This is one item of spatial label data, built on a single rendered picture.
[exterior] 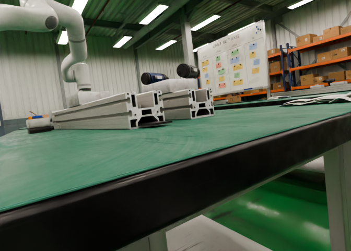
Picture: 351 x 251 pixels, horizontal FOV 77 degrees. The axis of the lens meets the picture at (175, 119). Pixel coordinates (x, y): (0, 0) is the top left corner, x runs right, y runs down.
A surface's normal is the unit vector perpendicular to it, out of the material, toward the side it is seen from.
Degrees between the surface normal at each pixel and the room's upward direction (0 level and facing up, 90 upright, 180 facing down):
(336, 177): 90
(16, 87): 90
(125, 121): 90
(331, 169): 90
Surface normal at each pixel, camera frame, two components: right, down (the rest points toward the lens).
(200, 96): -0.77, 0.12
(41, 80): 0.56, -0.02
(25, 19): 0.18, 0.66
